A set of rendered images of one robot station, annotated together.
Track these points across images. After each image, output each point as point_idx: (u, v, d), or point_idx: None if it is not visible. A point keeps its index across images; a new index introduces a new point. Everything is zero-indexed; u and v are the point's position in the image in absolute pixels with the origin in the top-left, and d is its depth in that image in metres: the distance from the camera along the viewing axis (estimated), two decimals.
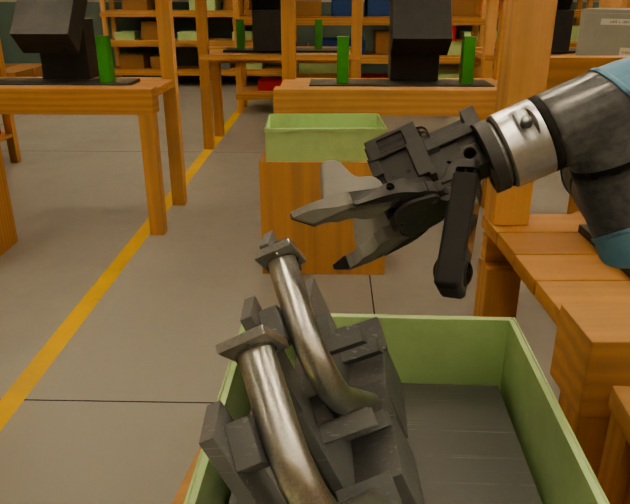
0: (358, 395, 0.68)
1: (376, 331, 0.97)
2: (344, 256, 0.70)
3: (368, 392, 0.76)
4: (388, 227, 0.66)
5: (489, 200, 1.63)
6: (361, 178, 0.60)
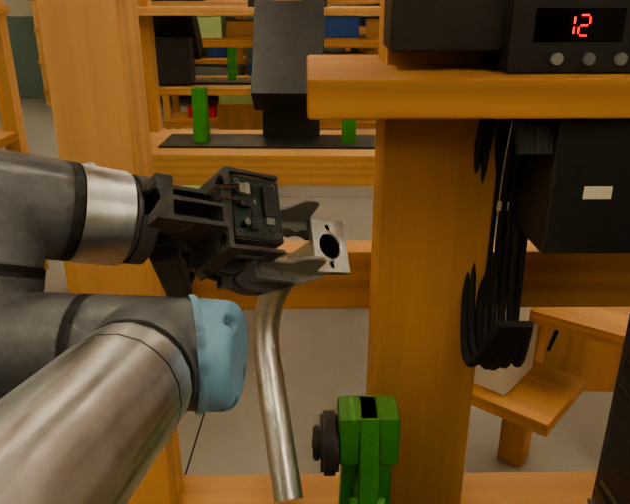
0: (256, 366, 0.70)
1: None
2: None
3: (272, 440, 0.67)
4: None
5: None
6: None
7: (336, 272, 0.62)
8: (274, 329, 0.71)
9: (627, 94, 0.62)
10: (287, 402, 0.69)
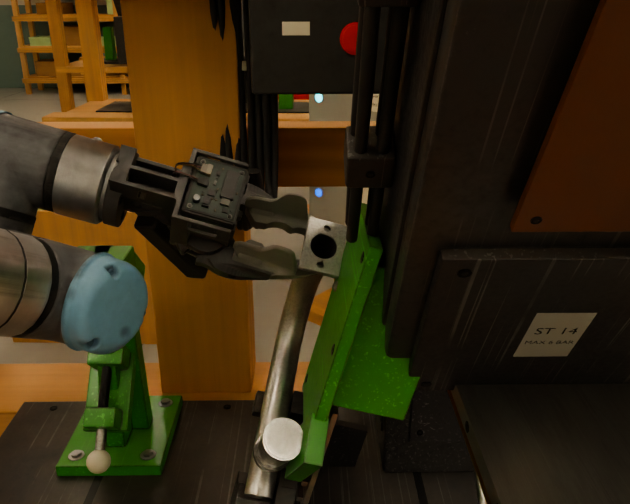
0: (270, 362, 0.72)
1: None
2: None
3: (258, 434, 0.68)
4: None
5: None
6: (267, 198, 0.62)
7: (321, 272, 0.62)
8: (294, 330, 0.72)
9: None
10: (287, 403, 0.69)
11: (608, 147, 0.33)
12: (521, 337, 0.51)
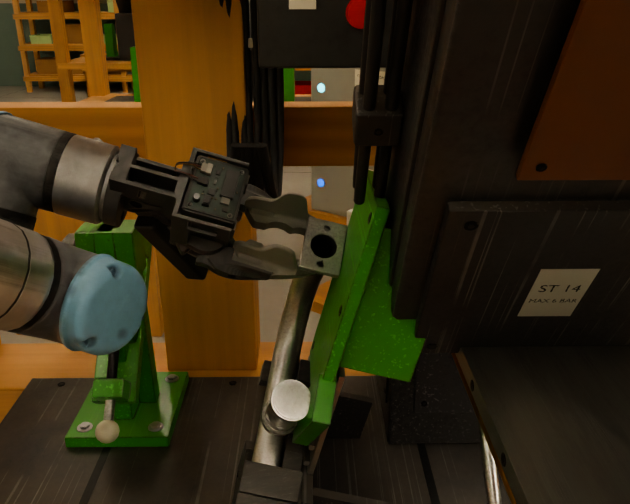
0: (270, 364, 0.72)
1: None
2: None
3: (258, 436, 0.67)
4: None
5: None
6: (267, 198, 0.62)
7: (321, 271, 0.61)
8: (294, 332, 0.72)
9: None
10: None
11: (612, 89, 0.34)
12: (525, 295, 0.52)
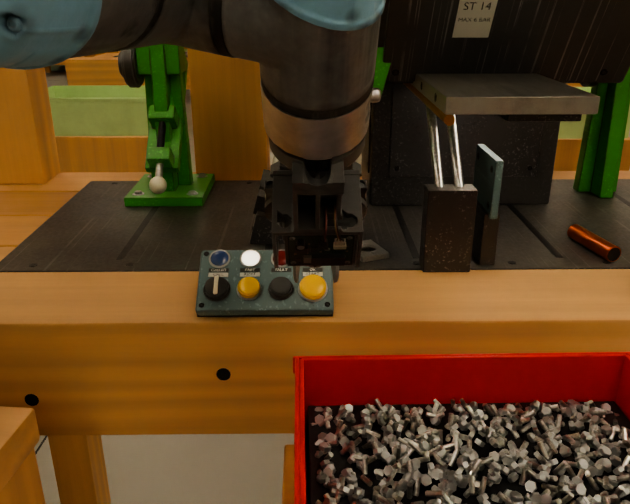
0: None
1: None
2: None
3: (273, 163, 0.93)
4: None
5: None
6: None
7: None
8: None
9: None
10: None
11: None
12: (455, 14, 0.77)
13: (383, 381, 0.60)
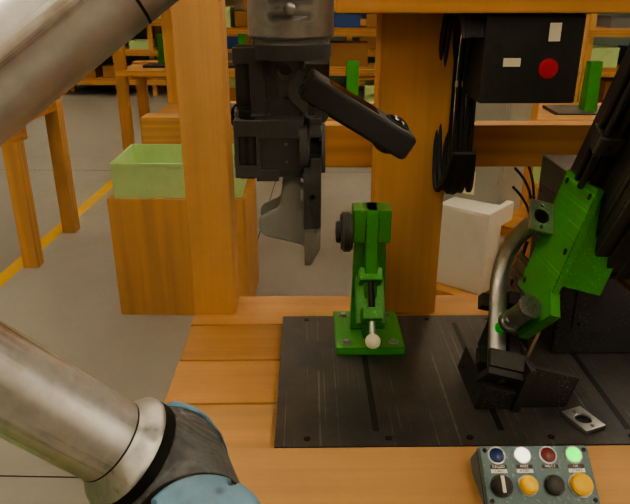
0: (489, 294, 1.12)
1: None
2: None
3: (491, 336, 1.07)
4: None
5: None
6: (284, 202, 0.60)
7: (542, 231, 1.01)
8: (504, 273, 1.12)
9: None
10: None
11: None
12: None
13: None
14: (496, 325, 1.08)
